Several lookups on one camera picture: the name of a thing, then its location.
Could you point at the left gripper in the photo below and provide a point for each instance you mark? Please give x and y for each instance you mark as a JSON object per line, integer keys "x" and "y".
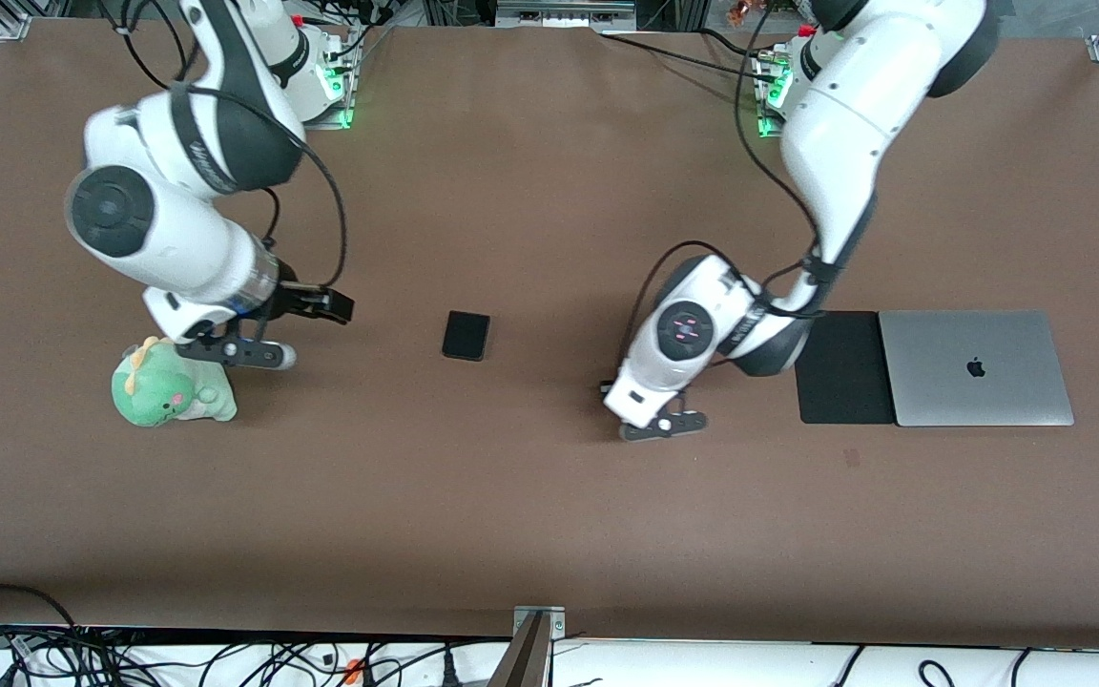
{"x": 606, "y": 385}

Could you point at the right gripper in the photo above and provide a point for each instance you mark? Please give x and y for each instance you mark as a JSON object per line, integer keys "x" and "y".
{"x": 298, "y": 300}

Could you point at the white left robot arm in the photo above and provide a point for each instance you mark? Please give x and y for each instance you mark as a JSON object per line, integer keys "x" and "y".
{"x": 845, "y": 124}

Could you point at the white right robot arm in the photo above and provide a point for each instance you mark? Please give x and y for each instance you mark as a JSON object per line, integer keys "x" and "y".
{"x": 177, "y": 239}

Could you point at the black mouse pad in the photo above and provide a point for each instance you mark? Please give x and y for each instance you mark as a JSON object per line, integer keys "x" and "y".
{"x": 845, "y": 372}

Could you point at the small black square box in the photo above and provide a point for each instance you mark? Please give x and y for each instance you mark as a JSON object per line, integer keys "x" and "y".
{"x": 466, "y": 336}

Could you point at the green dinosaur plush toy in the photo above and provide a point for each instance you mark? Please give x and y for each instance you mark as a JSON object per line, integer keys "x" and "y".
{"x": 168, "y": 391}

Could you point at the white ledge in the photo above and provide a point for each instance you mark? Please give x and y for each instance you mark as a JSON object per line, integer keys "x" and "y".
{"x": 702, "y": 668}

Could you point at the silver Apple laptop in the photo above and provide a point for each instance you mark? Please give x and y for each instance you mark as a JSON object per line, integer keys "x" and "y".
{"x": 931, "y": 372}

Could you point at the grey metal equipment box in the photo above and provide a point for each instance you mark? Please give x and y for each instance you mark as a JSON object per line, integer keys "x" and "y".
{"x": 559, "y": 11}

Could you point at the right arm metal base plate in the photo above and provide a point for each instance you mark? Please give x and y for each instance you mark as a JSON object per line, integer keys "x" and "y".
{"x": 344, "y": 114}

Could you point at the small metal table bracket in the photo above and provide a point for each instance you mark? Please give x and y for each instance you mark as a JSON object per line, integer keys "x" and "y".
{"x": 557, "y": 622}

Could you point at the dark metal post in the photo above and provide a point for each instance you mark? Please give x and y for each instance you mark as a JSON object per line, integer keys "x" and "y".
{"x": 521, "y": 663}

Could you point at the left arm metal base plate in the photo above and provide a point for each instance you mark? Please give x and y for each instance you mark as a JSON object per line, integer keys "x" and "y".
{"x": 767, "y": 119}

